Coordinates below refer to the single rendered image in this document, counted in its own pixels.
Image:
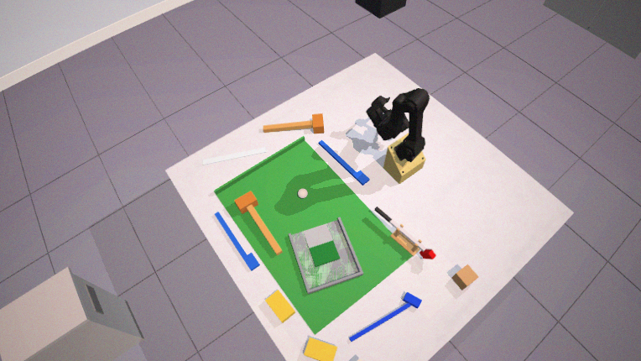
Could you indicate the green flat mat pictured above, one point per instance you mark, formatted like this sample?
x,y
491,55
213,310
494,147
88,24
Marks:
x,y
275,186

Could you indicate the orange putter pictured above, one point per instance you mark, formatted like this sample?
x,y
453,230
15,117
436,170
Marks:
x,y
246,203
316,123

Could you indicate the white flat bar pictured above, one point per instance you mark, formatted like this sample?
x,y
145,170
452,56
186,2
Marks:
x,y
233,156

